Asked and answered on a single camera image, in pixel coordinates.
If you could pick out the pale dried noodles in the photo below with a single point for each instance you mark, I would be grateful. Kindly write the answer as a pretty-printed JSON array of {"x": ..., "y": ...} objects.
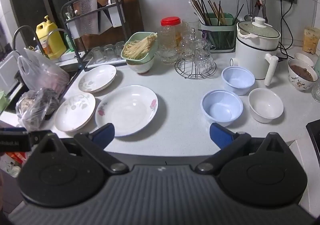
[{"x": 137, "y": 49}]

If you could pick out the yellow detergent bottle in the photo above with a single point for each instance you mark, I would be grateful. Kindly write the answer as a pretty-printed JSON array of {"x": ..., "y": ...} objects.
[{"x": 51, "y": 40}]

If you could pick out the clear cup tray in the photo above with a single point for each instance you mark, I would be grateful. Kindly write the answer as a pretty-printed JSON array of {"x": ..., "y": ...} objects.
[{"x": 100, "y": 61}]

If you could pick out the tall clear glass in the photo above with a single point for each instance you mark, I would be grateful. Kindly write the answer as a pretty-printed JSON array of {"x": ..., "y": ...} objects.
[{"x": 191, "y": 26}]

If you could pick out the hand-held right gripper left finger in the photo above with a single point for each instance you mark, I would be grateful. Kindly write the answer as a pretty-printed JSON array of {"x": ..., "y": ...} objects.
[{"x": 103, "y": 135}]

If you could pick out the green bottle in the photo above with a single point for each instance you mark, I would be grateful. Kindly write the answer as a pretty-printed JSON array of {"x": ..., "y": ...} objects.
[{"x": 69, "y": 41}]

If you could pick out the small white bowl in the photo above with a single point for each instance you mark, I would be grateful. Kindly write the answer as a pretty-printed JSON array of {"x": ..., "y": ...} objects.
[{"x": 303, "y": 57}]

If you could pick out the curved metal faucet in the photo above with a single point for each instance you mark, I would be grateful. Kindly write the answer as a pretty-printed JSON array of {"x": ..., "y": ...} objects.
[
  {"x": 18, "y": 30},
  {"x": 57, "y": 30}
]

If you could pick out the white plate with grey flowers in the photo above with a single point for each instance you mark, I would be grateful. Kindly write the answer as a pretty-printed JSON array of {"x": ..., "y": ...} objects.
[
  {"x": 98, "y": 77},
  {"x": 75, "y": 115}
]

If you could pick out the green plastic basket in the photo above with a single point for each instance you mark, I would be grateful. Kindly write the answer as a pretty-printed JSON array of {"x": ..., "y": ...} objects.
[{"x": 131, "y": 40}]

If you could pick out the pale green container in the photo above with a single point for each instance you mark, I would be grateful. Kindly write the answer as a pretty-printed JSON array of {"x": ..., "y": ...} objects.
[{"x": 317, "y": 66}]

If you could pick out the cream cardboard box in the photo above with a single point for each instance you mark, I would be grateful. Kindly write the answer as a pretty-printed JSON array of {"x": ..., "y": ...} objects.
[{"x": 311, "y": 40}]

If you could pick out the white bowl with red foot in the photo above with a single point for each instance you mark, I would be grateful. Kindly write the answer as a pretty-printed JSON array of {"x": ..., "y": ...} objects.
[{"x": 140, "y": 66}]

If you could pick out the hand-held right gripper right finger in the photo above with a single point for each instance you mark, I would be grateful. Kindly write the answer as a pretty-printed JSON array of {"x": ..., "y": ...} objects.
[{"x": 220, "y": 135}]

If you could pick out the dark metal knife rack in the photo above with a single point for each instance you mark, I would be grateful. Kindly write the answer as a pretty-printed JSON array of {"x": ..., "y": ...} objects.
[{"x": 64, "y": 22}]

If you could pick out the white electric cooking pot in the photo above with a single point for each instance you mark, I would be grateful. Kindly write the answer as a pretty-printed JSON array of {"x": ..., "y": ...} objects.
[{"x": 252, "y": 57}]

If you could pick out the black stove top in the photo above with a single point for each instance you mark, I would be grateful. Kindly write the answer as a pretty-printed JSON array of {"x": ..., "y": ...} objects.
[{"x": 314, "y": 135}]

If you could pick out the glass jar with red lid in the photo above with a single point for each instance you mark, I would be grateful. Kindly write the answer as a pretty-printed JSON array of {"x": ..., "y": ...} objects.
[{"x": 170, "y": 27}]

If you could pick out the plain white bowl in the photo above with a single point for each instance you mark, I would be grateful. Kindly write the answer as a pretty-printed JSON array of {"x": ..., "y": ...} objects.
[{"x": 265, "y": 103}]

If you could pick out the textured drinking glass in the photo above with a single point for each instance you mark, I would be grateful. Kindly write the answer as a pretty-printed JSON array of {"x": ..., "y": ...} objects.
[{"x": 316, "y": 90}]

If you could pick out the speckled grey pot lid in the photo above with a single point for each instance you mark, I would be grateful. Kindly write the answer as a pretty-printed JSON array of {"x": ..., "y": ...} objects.
[{"x": 260, "y": 30}]

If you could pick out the hammered steel cleaver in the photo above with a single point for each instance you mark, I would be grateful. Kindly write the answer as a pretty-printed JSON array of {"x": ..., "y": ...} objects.
[{"x": 86, "y": 17}]

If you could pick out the white plastic bag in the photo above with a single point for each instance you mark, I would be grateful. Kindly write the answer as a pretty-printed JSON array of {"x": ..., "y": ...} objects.
[{"x": 42, "y": 72}]

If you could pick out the floral bowl with brown food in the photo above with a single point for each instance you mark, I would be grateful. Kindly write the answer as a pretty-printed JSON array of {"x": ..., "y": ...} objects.
[{"x": 297, "y": 82}]

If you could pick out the green chopstick holder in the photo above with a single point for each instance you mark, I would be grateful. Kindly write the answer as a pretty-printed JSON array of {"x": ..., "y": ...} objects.
[{"x": 218, "y": 34}]

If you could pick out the purple-footed glass goblet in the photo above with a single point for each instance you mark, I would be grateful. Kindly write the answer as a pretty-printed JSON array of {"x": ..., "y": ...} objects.
[{"x": 203, "y": 34}]

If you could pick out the clear plastic bag dark contents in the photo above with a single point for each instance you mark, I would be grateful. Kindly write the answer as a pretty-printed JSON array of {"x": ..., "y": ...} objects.
[{"x": 35, "y": 108}]

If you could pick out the light blue plastic bowl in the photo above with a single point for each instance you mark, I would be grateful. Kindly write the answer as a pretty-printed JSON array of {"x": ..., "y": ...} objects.
[
  {"x": 237, "y": 79},
  {"x": 221, "y": 108}
]

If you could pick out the cut glass cup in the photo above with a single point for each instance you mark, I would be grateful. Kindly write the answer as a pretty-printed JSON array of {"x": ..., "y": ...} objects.
[
  {"x": 187, "y": 45},
  {"x": 206, "y": 57}
]

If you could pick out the clear plastic bags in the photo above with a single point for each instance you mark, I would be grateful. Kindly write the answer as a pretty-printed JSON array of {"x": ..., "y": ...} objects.
[{"x": 75, "y": 75}]

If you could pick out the small clear glass cup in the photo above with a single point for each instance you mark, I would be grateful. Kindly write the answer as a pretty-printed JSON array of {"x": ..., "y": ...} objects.
[
  {"x": 108, "y": 50},
  {"x": 120, "y": 47},
  {"x": 96, "y": 52}
]

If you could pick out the dark wooden cutting board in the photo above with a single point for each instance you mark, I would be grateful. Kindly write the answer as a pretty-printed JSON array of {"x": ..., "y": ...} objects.
[{"x": 130, "y": 7}]

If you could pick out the bundle of chopsticks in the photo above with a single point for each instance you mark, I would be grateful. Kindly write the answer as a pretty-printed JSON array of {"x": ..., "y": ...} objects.
[{"x": 200, "y": 7}]

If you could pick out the white plate with pink flowers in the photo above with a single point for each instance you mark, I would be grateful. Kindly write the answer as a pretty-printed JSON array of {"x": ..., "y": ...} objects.
[{"x": 127, "y": 110}]

